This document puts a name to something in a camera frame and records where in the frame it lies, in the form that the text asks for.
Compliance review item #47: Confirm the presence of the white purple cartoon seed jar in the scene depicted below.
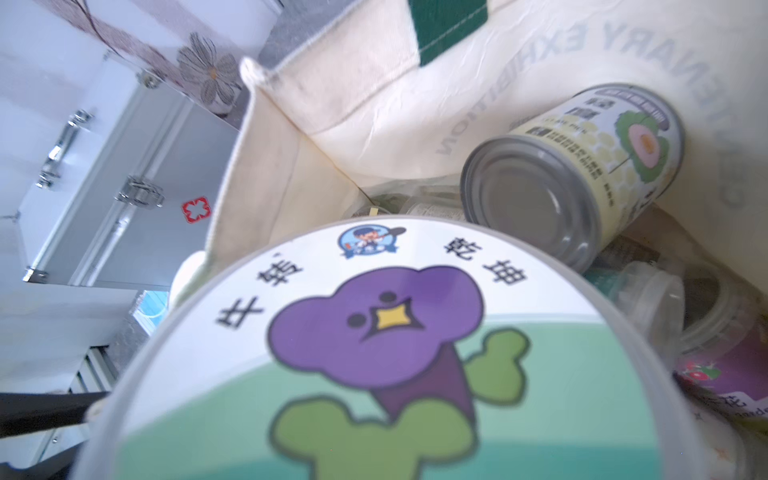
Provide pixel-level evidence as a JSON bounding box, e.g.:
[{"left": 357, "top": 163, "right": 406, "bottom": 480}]
[{"left": 72, "top": 216, "right": 706, "bottom": 479}]

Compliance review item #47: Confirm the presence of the clear purple label seed jar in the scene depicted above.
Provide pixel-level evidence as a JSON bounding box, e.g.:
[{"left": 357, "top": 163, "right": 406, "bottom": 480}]
[{"left": 675, "top": 267, "right": 767, "bottom": 436}]

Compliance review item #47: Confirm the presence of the cream canvas tote bag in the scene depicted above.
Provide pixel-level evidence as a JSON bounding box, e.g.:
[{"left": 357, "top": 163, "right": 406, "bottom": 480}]
[{"left": 203, "top": 1, "right": 767, "bottom": 289}]

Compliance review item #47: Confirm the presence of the teal label seed jar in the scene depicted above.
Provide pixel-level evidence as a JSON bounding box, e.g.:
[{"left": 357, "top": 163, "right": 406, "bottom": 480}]
[{"left": 584, "top": 261, "right": 685, "bottom": 371}]

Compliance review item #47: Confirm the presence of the silver tin can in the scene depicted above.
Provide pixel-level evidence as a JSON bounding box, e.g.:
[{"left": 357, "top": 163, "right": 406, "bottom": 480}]
[{"left": 460, "top": 83, "right": 686, "bottom": 272}]

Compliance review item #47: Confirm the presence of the blue face mask pack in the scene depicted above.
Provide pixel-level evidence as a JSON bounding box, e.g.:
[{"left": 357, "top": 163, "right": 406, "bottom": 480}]
[{"left": 132, "top": 291, "right": 169, "bottom": 335}]

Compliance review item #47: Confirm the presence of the grey metal case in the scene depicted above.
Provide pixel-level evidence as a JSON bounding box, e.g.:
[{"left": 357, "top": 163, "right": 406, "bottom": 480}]
[{"left": 16, "top": 54, "right": 238, "bottom": 291}]

